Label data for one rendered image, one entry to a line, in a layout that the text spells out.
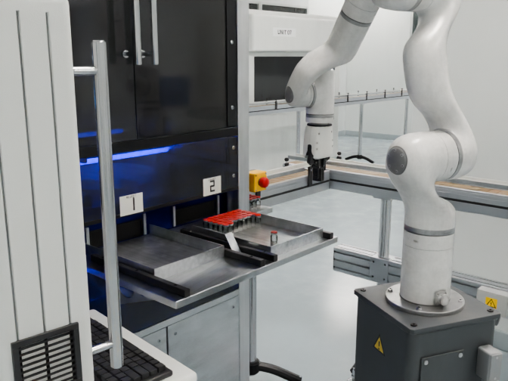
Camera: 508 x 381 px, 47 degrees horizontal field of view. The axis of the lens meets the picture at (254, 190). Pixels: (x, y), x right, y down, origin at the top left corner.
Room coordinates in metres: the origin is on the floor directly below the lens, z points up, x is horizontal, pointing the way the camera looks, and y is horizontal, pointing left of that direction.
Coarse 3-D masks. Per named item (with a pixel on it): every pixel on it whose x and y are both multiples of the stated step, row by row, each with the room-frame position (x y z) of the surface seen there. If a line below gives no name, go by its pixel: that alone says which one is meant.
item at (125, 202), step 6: (120, 198) 1.68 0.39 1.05; (126, 198) 1.70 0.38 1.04; (132, 198) 1.71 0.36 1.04; (138, 198) 1.73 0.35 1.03; (120, 204) 1.68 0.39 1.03; (126, 204) 1.70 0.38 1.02; (132, 204) 1.71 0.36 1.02; (138, 204) 1.73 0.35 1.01; (120, 210) 1.68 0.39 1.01; (126, 210) 1.70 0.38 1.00; (132, 210) 1.71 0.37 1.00; (138, 210) 1.73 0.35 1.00; (120, 216) 1.68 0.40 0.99
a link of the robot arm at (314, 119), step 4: (308, 116) 1.74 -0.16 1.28; (312, 116) 1.73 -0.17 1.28; (316, 116) 1.72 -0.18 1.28; (320, 116) 1.72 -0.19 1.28; (324, 116) 1.72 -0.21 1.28; (328, 116) 1.72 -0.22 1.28; (332, 116) 1.74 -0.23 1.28; (308, 120) 1.74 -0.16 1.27; (312, 120) 1.73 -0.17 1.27; (316, 120) 1.72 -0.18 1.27; (320, 120) 1.72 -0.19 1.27; (324, 120) 1.72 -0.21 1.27; (328, 120) 1.72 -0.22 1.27; (332, 120) 1.74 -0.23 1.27; (312, 124) 1.74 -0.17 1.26; (316, 124) 1.73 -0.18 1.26; (320, 124) 1.73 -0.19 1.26; (324, 124) 1.73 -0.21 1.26
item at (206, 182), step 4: (216, 176) 1.98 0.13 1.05; (220, 176) 2.00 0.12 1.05; (204, 180) 1.94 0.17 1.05; (208, 180) 1.95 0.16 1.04; (216, 180) 1.98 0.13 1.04; (220, 180) 2.00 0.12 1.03; (204, 184) 1.94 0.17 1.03; (208, 184) 1.95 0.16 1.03; (212, 184) 1.97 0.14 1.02; (216, 184) 1.98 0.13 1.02; (220, 184) 1.99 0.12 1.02; (204, 188) 1.94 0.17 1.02; (208, 188) 1.95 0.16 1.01; (212, 188) 1.97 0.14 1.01; (216, 188) 1.98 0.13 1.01; (220, 188) 1.99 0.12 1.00; (204, 192) 1.94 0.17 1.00; (208, 192) 1.95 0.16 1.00; (212, 192) 1.97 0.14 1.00; (216, 192) 1.98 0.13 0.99; (220, 192) 1.99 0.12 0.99; (204, 196) 1.94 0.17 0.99
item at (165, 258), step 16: (128, 240) 1.78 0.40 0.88; (144, 240) 1.78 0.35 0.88; (160, 240) 1.78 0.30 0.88; (176, 240) 1.77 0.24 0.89; (192, 240) 1.72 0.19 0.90; (128, 256) 1.63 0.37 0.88; (144, 256) 1.63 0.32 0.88; (160, 256) 1.63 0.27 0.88; (176, 256) 1.63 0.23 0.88; (192, 256) 1.54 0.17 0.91; (208, 256) 1.59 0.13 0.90; (224, 256) 1.64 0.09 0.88; (160, 272) 1.46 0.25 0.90; (176, 272) 1.50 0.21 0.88
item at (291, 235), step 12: (264, 216) 1.98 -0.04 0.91; (192, 228) 1.85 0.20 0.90; (204, 228) 1.81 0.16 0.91; (252, 228) 1.92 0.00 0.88; (264, 228) 1.92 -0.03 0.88; (276, 228) 1.92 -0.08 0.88; (288, 228) 1.91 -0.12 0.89; (300, 228) 1.87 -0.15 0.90; (312, 228) 1.84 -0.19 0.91; (240, 240) 1.70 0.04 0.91; (252, 240) 1.78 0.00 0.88; (264, 240) 1.78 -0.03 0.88; (288, 240) 1.68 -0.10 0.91; (300, 240) 1.73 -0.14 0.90; (312, 240) 1.77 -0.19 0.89; (276, 252) 1.64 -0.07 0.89
